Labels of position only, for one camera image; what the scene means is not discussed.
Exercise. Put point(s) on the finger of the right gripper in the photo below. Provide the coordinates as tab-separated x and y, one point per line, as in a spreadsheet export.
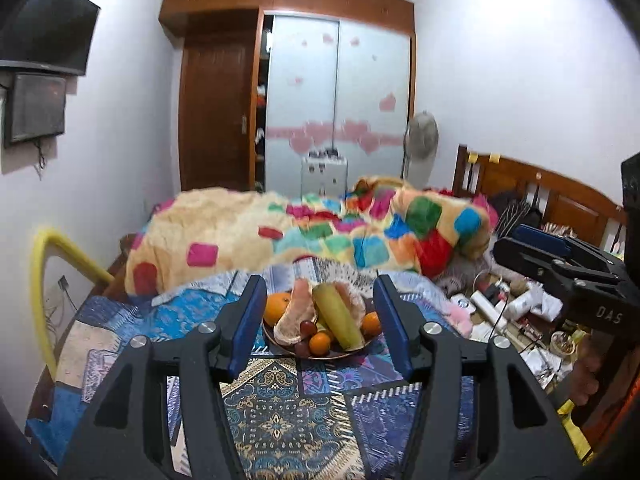
567	248
561	279

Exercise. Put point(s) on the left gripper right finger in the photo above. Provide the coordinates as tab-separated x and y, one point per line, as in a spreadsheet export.
480	413

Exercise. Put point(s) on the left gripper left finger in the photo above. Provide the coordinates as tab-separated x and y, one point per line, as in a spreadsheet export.
124	432

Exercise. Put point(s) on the purple round plate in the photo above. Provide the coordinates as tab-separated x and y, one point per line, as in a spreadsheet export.
335	353

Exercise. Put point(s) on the stickered orange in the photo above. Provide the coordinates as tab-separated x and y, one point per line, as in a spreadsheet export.
371	326

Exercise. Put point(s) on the small pomelo segment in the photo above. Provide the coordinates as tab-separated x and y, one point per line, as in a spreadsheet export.
352	300

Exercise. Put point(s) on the large orange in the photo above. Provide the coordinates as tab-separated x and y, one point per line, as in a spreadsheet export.
275	308

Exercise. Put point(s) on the dark red grape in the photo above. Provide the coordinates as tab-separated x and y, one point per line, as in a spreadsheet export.
307	329

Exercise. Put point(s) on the small tangerine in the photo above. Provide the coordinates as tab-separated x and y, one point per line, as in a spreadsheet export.
319	344

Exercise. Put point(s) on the large pomelo segment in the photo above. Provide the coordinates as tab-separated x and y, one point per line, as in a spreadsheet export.
287	331

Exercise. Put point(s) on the sugarcane piece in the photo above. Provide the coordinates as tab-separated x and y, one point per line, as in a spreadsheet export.
333	309
327	327

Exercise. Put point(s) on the right hand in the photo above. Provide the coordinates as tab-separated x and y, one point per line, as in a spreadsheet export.
583	381

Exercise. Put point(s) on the white bottle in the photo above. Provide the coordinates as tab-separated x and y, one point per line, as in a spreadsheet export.
520	306

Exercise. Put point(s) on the wooden headboard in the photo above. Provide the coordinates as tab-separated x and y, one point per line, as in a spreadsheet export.
592	216

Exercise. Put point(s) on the black striped bag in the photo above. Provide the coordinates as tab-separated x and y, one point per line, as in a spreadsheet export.
516	213

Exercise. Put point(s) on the white power strip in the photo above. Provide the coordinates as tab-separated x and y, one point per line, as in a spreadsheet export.
490	313

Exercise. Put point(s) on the colourful patchwork quilt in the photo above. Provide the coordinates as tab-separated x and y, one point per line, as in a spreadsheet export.
381	223

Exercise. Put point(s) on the patterned blue bedsheet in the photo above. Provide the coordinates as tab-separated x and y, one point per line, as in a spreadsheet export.
290	419

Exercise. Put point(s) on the standing electric fan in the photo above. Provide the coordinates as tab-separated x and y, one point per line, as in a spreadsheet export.
420	147

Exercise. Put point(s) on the white appliance box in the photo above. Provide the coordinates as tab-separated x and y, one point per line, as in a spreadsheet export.
323	174

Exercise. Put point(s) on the sliding door wardrobe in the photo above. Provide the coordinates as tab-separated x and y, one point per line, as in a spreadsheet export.
325	73

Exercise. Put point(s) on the brown wooden door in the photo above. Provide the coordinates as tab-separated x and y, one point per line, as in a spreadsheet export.
214	111

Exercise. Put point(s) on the small wall monitor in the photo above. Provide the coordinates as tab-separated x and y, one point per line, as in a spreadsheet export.
35	108

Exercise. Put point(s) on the wall mounted television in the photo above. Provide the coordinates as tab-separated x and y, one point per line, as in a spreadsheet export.
50	35

